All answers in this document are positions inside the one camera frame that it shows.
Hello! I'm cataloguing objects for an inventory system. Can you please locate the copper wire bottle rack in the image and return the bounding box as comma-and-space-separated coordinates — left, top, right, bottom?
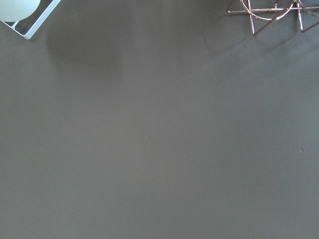
226, 0, 319, 36

